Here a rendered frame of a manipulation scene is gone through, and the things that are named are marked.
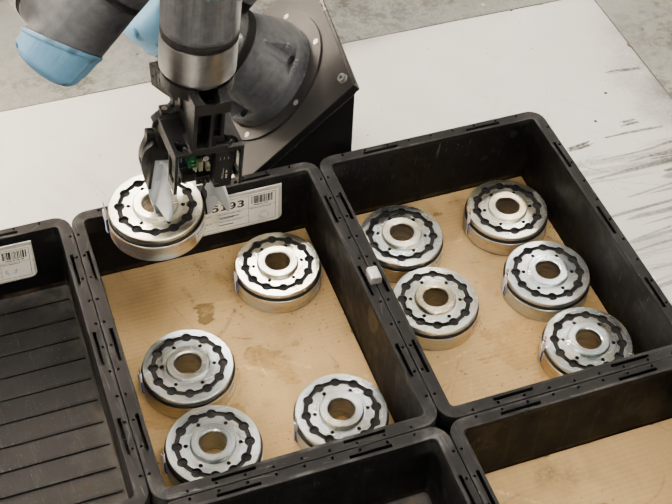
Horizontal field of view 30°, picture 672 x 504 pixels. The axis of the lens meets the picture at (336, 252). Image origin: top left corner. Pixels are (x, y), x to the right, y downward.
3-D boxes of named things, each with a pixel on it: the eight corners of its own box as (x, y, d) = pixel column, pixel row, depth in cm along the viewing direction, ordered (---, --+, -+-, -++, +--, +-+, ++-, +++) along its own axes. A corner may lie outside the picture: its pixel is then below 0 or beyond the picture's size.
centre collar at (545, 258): (520, 261, 151) (521, 258, 150) (558, 253, 152) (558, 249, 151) (536, 291, 148) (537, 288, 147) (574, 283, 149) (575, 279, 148)
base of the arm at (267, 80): (216, 87, 176) (163, 54, 169) (286, 6, 172) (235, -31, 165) (250, 148, 165) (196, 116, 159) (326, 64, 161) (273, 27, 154)
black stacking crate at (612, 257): (314, 226, 160) (316, 162, 152) (524, 176, 168) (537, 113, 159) (433, 482, 136) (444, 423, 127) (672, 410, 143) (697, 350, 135)
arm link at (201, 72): (149, 13, 118) (231, 2, 121) (148, 52, 122) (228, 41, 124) (171, 61, 114) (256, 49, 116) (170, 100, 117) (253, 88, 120)
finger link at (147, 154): (135, 190, 130) (151, 124, 125) (131, 180, 131) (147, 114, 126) (177, 188, 133) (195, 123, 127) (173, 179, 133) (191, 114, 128)
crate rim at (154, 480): (70, 228, 146) (68, 214, 144) (314, 172, 153) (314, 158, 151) (155, 517, 121) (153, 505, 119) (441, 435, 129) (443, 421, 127)
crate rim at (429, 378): (314, 172, 153) (315, 158, 151) (535, 122, 161) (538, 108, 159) (441, 434, 129) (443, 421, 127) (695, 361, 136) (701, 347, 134)
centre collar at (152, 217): (127, 195, 135) (127, 191, 135) (172, 185, 136) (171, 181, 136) (138, 227, 132) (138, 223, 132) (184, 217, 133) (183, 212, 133)
